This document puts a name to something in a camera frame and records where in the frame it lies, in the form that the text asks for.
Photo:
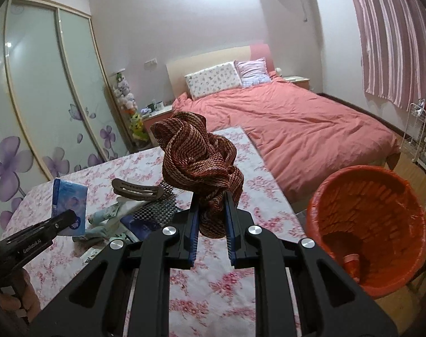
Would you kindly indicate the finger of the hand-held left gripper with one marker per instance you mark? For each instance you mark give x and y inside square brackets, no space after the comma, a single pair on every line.
[60,222]

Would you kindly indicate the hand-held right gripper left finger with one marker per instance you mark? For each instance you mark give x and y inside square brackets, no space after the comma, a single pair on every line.
[193,233]

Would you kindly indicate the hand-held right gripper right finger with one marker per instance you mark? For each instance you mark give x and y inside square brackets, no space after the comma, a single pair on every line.
[229,233]

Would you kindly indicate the blue tissue packet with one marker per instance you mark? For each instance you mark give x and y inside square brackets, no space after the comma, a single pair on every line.
[70,200]

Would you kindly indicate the blue packaging bag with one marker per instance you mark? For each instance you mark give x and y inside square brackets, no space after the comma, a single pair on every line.
[139,227]

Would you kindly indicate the brown woven scarf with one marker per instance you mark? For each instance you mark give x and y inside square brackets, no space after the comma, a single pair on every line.
[195,154]

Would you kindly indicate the orange lined waste bin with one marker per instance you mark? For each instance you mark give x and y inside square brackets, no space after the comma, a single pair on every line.
[374,196]

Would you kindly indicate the person's left hand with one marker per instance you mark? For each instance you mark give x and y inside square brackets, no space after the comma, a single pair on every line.
[23,295]

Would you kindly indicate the black mesh pad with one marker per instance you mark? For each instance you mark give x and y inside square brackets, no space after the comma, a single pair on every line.
[154,211]

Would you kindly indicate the white crumpled tissue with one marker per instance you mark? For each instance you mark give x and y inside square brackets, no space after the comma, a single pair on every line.
[109,212]

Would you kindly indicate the pink floral tablecloth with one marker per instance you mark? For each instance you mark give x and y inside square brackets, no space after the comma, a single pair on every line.
[216,288]

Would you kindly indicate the brown hair clip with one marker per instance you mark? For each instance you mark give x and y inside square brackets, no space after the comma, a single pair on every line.
[135,190]

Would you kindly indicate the pink nightstand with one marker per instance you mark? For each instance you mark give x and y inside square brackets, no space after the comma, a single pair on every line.
[156,121]
[297,81]

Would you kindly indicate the red paper cup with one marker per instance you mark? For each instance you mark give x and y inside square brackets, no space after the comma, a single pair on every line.
[351,264]

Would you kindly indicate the pink duvet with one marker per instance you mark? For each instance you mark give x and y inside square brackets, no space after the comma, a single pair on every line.
[297,126]

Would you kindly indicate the glass flower-print wardrobe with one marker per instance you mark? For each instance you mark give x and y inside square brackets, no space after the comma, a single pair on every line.
[41,94]

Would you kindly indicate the white mug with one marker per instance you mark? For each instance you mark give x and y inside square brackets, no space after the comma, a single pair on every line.
[160,106]

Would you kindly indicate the dark green mug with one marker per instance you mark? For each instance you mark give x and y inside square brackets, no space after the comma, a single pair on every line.
[151,107]

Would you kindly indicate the stack of plush toys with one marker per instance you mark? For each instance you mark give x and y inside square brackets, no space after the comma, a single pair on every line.
[127,98]

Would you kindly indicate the white floral pillow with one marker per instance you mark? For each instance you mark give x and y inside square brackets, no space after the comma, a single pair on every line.
[213,79]

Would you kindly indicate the pink checked pillow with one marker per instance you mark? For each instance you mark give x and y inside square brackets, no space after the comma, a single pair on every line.
[253,72]

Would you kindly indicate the white round object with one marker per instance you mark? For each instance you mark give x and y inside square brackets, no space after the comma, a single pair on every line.
[278,71]

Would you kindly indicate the beige and pink headboard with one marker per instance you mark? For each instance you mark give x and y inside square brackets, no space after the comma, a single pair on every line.
[213,56]

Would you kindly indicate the pink striped curtain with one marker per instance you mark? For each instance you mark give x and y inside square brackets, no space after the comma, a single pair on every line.
[395,38]

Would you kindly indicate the white wall socket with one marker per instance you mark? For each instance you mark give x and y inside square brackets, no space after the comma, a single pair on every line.
[151,63]

